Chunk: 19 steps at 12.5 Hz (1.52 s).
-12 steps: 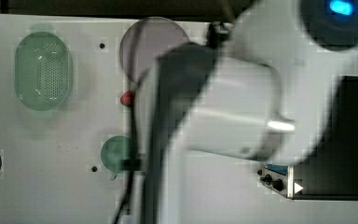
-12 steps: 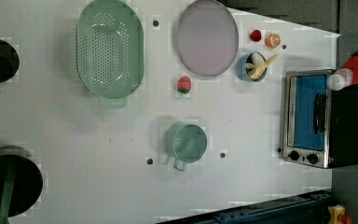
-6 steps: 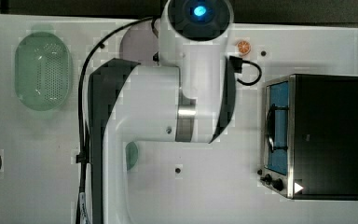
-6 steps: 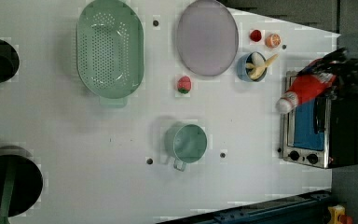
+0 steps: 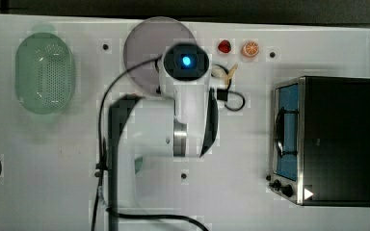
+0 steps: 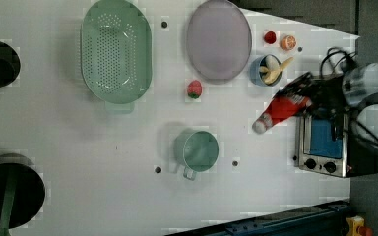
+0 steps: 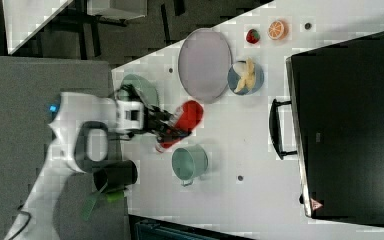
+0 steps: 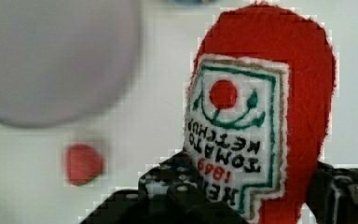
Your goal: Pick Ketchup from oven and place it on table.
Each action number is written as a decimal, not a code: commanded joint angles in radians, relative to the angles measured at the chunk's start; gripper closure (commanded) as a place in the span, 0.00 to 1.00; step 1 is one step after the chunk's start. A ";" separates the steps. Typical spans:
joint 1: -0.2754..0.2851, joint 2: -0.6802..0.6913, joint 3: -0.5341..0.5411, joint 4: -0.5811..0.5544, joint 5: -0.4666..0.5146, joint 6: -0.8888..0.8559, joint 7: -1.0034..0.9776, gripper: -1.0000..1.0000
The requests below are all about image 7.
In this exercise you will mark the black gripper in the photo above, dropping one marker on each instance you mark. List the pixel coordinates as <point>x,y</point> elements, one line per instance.
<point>156,121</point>

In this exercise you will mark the red ketchup bottle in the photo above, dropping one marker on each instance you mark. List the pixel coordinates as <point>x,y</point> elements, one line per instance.
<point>180,125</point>

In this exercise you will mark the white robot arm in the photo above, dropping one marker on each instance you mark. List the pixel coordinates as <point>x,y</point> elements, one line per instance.
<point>83,126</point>

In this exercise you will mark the black toaster oven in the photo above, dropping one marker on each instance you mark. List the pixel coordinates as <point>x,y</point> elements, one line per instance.
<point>337,104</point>

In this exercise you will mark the green perforated colander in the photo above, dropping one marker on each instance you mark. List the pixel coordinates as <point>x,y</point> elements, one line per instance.
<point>142,85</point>

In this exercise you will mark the green mug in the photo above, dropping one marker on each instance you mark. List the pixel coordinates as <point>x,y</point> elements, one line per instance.
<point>189,163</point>

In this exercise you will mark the black cup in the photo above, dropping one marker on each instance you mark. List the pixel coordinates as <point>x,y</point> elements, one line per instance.
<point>116,176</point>

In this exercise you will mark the grey round plate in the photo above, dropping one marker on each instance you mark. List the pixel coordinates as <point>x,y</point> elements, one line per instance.
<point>203,64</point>

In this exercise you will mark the green spatula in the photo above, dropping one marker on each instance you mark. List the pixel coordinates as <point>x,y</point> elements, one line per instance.
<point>111,194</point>

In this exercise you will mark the blue bowl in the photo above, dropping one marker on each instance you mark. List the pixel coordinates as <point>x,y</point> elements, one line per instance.
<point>234,75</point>

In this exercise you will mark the red toy strawberry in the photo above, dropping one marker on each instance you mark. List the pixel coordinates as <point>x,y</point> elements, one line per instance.
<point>252,36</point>

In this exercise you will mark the toy orange half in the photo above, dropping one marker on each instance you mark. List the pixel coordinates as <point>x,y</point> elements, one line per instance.
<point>277,30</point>

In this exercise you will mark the white side table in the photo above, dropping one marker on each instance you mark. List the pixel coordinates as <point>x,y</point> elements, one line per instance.
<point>24,18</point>

